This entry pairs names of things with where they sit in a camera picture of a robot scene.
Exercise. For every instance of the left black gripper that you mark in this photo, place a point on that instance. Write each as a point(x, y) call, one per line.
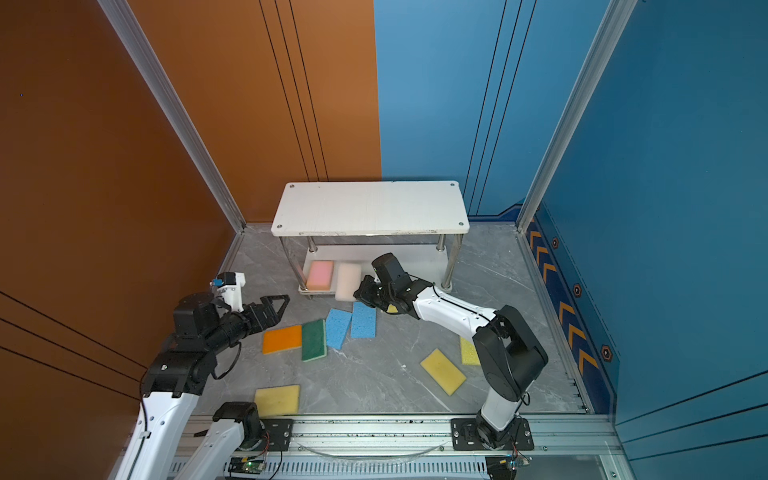
point(272, 317)

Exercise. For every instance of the light blue sponge left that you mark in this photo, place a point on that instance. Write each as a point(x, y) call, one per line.
point(337, 324)

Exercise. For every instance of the pink sponge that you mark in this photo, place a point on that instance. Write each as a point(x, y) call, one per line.
point(320, 276)

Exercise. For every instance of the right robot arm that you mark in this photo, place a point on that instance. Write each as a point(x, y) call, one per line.
point(510, 354)

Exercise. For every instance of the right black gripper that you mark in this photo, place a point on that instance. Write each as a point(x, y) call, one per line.
point(363, 292)

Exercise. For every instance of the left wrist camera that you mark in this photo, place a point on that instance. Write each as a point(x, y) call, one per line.
point(227, 288)

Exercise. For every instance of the yellow green sponge right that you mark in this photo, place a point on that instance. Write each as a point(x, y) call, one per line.
point(468, 352)

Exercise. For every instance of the yellow sponge front left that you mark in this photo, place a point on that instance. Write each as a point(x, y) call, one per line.
point(278, 401)

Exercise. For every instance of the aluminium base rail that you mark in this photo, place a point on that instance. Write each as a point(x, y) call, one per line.
point(413, 446)

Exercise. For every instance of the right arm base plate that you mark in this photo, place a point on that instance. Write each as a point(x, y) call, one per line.
point(476, 434)

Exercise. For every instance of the left green circuit board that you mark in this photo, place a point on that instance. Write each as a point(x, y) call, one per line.
point(245, 466)

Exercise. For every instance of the light blue sponge right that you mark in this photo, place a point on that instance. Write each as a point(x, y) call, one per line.
point(363, 321)

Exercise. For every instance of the light blue sponge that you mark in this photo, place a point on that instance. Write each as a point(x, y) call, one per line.
point(363, 321)
point(337, 324)

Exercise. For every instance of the right circuit board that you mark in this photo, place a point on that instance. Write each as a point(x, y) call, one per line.
point(505, 467)

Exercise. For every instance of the white two-tier shelf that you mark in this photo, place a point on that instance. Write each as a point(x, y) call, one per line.
point(421, 222)

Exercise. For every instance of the white beige sponge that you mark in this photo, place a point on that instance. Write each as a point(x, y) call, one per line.
point(348, 281)

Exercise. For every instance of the orange sponge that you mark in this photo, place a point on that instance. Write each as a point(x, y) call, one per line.
point(284, 339)

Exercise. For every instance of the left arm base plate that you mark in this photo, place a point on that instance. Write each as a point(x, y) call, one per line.
point(276, 435)

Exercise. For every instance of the yellow sponge centre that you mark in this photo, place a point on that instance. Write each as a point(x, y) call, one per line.
point(443, 372)

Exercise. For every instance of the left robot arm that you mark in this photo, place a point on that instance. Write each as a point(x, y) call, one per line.
point(173, 384)

